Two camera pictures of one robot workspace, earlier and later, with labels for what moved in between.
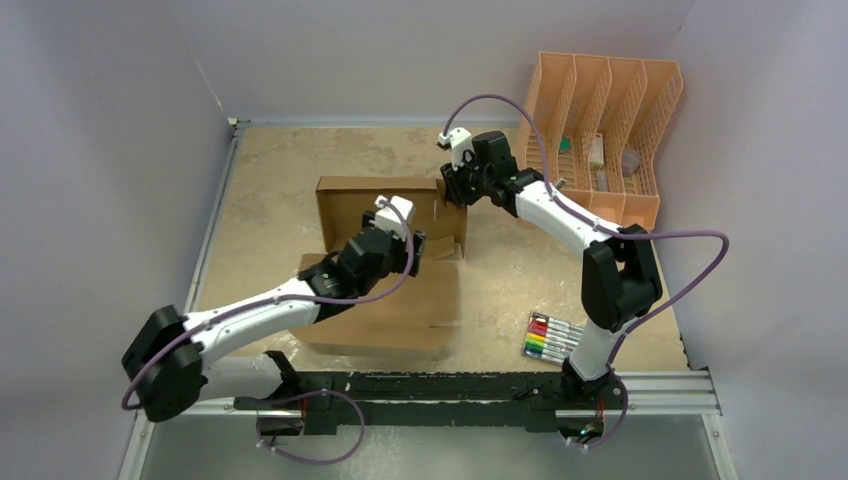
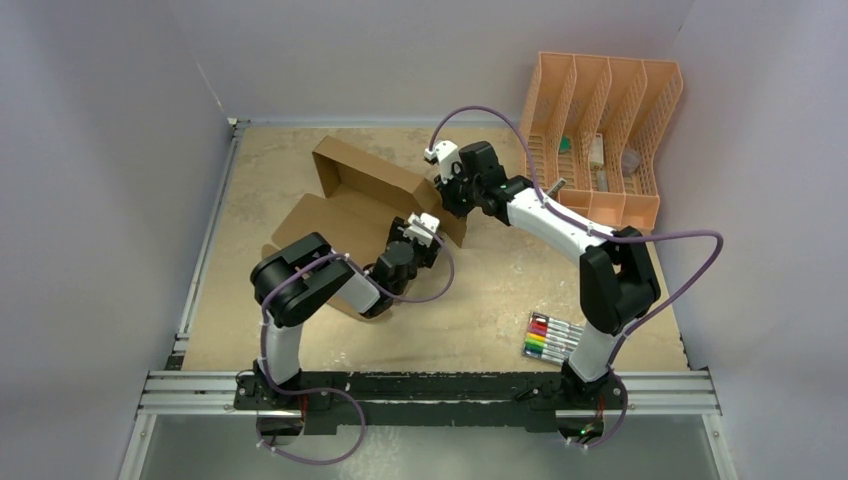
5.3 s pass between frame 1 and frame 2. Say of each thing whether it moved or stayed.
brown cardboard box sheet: moved
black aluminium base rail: stayed
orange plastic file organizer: stayed
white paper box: stayed
